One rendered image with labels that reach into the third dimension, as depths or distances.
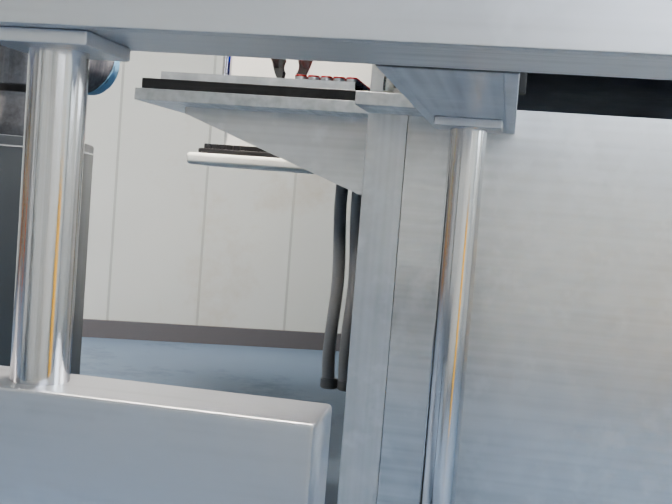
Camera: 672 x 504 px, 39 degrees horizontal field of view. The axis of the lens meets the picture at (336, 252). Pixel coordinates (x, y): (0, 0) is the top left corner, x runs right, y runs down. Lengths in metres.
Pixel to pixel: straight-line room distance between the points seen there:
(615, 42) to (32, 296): 0.50
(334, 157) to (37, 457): 0.95
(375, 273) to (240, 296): 2.92
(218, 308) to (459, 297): 3.18
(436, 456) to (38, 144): 0.75
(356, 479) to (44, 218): 0.91
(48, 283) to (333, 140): 0.90
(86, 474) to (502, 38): 0.47
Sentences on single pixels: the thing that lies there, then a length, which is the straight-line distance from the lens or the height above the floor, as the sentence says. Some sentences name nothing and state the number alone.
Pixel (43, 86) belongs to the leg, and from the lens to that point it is 0.83.
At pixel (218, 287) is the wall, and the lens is 4.43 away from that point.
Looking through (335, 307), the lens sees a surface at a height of 0.41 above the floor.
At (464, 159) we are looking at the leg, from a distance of 1.31.
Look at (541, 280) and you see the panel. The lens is 1.53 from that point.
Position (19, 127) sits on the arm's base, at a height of 0.81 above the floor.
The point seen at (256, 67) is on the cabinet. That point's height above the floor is 1.05.
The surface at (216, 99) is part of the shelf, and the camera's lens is 1.62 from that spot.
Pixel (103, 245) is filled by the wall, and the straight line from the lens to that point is 4.43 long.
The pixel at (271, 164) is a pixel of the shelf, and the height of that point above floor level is 0.79.
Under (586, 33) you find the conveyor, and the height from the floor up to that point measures 0.85.
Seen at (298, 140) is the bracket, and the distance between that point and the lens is 1.67.
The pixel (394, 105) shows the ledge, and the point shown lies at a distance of 1.41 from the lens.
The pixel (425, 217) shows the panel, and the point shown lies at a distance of 1.53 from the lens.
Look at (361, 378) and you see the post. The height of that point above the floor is 0.43.
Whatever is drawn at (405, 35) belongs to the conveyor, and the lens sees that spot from 0.72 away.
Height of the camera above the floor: 0.73
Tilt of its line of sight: 3 degrees down
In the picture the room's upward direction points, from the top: 4 degrees clockwise
